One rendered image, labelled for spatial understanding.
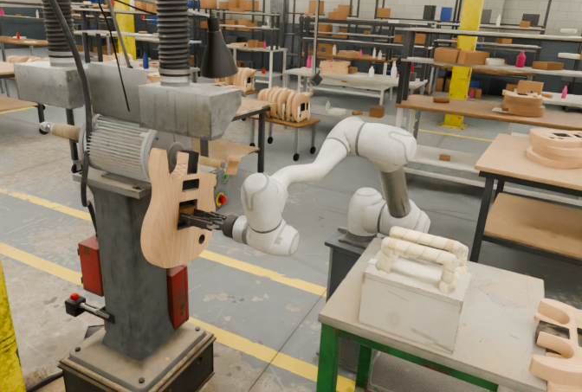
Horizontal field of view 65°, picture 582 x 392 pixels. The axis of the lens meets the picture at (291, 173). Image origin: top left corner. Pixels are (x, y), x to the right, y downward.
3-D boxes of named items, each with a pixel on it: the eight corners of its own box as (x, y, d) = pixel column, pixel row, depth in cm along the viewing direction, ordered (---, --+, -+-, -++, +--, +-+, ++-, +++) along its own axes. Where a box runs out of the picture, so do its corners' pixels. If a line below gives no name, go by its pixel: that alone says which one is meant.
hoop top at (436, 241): (388, 237, 133) (389, 227, 132) (391, 233, 136) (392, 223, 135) (460, 255, 125) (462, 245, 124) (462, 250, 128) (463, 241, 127)
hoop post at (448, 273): (437, 292, 122) (442, 260, 119) (439, 285, 125) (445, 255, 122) (449, 295, 121) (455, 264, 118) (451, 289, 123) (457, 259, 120)
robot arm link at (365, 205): (353, 220, 243) (358, 181, 236) (386, 228, 234) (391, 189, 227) (340, 231, 230) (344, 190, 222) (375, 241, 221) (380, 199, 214)
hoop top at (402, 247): (379, 248, 126) (380, 239, 125) (383, 244, 129) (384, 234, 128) (454, 269, 118) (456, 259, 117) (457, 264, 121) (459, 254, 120)
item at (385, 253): (376, 273, 129) (380, 244, 126) (379, 268, 132) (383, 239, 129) (387, 277, 128) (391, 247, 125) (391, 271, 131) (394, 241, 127)
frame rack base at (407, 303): (357, 323, 135) (362, 273, 129) (372, 297, 148) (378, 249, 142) (453, 356, 124) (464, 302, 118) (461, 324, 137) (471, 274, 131)
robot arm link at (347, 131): (320, 131, 173) (353, 138, 167) (341, 106, 184) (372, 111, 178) (325, 158, 181) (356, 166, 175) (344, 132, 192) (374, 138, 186)
